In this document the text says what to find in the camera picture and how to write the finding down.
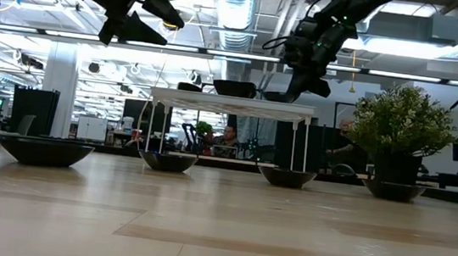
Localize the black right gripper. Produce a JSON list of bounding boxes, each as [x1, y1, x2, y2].
[[285, 18, 358, 111]]

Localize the black leaf-shaped mini plate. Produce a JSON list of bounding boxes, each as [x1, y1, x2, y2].
[[262, 89, 298, 105], [0, 134, 96, 173], [137, 148, 200, 175], [255, 165, 318, 192]]

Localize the black wavy square mini plate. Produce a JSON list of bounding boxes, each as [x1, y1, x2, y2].
[[211, 78, 259, 101]]

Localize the black teardrop mini plate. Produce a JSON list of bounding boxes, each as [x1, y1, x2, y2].
[[176, 81, 204, 94]]

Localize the black partition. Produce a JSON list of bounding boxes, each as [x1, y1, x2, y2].
[[272, 120, 373, 168]]

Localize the person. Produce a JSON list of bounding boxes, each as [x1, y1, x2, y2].
[[203, 121, 251, 160], [326, 116, 370, 165]]

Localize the long linear ceiling light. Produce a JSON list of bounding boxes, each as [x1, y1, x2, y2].
[[0, 22, 458, 88]]

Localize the white lattice shelf rack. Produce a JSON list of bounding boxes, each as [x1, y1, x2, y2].
[[142, 86, 316, 174]]

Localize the green artificial potted plant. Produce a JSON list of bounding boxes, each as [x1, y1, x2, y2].
[[340, 78, 458, 192]]

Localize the laptop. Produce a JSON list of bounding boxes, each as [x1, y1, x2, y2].
[[210, 143, 239, 159]]

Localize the white pillar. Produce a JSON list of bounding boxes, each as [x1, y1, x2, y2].
[[37, 51, 81, 141]]

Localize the white cabinet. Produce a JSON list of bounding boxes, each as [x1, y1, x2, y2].
[[75, 114, 109, 143]]

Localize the group of black bowls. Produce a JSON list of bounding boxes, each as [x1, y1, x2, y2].
[[359, 178, 427, 206]]

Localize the black cabinet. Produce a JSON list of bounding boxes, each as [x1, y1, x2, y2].
[[9, 85, 61, 140]]

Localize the gray office chair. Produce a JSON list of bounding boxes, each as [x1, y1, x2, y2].
[[14, 113, 37, 137]]

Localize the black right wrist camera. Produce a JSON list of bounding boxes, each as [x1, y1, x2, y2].
[[281, 31, 309, 69]]

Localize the yellow hanging cord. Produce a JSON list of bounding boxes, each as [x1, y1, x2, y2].
[[346, 50, 360, 94]]

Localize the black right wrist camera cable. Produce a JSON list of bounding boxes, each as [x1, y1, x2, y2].
[[261, 32, 304, 55]]

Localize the silver round ventilation duct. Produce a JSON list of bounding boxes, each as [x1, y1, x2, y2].
[[202, 0, 261, 89]]

